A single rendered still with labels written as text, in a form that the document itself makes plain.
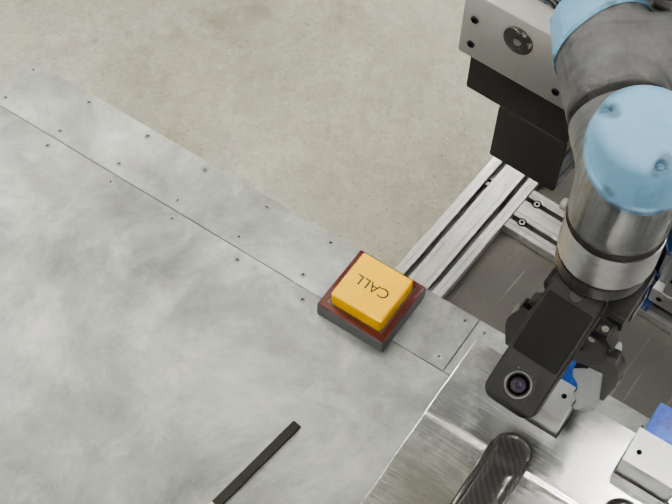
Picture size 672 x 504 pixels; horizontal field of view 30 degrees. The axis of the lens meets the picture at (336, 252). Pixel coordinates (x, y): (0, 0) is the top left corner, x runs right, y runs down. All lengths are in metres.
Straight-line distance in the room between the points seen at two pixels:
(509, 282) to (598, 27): 1.12
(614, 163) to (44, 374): 0.65
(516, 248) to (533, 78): 0.77
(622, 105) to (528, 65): 0.46
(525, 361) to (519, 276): 1.05
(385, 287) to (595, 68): 0.43
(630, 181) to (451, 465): 0.37
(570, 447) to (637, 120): 0.38
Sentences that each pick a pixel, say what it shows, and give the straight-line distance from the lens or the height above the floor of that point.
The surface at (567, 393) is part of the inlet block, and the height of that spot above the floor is 0.92.
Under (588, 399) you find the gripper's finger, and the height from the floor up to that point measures 0.94.
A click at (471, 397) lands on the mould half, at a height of 0.89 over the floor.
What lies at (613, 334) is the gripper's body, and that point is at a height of 1.04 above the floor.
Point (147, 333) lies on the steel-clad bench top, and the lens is 1.27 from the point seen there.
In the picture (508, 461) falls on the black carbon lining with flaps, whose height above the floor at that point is 0.88.
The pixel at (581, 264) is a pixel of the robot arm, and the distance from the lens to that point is 0.93.
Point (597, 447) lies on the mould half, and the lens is 1.14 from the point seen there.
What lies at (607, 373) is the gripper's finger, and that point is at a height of 1.00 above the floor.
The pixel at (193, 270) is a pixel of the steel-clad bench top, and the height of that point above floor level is 0.80.
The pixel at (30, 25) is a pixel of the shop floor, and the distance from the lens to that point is 2.66.
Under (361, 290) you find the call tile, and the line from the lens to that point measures 1.24.
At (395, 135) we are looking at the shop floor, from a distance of 2.42.
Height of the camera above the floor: 1.90
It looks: 57 degrees down
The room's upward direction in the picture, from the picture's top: 2 degrees clockwise
